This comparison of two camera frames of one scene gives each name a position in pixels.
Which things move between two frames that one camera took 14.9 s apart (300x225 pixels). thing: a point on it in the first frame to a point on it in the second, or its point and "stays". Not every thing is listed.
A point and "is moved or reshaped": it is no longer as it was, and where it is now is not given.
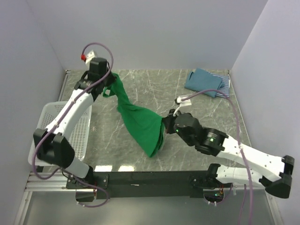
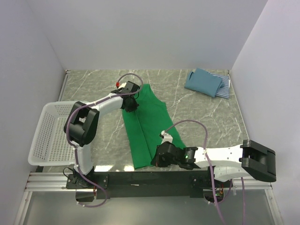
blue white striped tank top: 223,86 stays
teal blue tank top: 201,80 stays
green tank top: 147,127 is moved or reshaped
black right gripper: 168,120 to 157,161
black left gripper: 112,78 to 134,106
